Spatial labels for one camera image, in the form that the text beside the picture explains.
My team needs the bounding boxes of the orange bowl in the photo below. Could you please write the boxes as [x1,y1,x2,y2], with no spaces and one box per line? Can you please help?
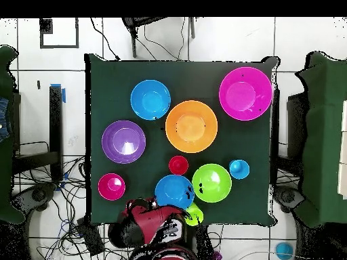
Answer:
[165,100,218,154]

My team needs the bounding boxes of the red cup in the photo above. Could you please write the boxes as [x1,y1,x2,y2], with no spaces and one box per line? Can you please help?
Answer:
[168,155,190,176]

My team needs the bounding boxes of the blue bowl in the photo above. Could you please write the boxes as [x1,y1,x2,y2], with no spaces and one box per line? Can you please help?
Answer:
[154,174,195,211]
[130,79,171,121]

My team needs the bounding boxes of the purple bowl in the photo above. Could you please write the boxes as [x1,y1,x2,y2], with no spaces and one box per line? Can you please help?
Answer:
[101,120,146,165]

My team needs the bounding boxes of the green bowl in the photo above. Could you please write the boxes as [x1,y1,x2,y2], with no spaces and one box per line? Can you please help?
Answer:
[191,163,232,203]

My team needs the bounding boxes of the blue cup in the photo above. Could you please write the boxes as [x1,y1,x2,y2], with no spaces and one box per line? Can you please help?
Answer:
[228,158,251,180]

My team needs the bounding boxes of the dark green tablecloth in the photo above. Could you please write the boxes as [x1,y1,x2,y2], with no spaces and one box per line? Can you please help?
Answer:
[84,53,280,227]

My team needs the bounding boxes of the small pink-red bowl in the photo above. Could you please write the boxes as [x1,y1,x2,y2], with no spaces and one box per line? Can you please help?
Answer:
[97,172,126,202]

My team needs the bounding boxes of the green cup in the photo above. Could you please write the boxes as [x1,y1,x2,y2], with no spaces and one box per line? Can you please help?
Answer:
[184,202,205,227]

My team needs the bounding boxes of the large pink bowl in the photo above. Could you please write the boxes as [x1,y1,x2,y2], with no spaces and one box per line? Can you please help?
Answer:
[218,66,273,121]

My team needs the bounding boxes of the blue tape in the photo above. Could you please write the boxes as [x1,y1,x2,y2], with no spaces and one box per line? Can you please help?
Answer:
[50,83,66,104]

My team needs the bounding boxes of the black swivel chair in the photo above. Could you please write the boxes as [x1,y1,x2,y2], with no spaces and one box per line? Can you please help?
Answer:
[272,185,305,215]
[12,183,58,215]

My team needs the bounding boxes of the black power strip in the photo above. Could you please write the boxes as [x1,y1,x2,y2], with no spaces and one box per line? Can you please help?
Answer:
[75,217,106,257]

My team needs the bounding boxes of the green side table cloth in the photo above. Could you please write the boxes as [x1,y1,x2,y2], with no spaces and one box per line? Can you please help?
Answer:
[0,45,27,225]
[293,50,347,229]

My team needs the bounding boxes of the blue round object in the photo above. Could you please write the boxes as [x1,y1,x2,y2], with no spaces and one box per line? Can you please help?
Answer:
[274,241,295,260]

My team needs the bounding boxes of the white box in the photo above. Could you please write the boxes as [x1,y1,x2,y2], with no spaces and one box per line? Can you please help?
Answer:
[337,99,347,200]

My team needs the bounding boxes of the blue denim fabric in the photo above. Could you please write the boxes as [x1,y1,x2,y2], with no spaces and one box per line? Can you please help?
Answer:
[0,97,12,143]

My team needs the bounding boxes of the tangled cables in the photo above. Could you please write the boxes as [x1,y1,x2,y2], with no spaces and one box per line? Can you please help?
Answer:
[13,155,131,260]

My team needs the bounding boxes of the black cable with plug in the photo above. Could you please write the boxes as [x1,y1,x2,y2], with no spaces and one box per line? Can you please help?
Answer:
[89,18,121,61]

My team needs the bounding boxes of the black table frame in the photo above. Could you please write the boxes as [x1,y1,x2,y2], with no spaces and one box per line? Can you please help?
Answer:
[12,85,64,183]

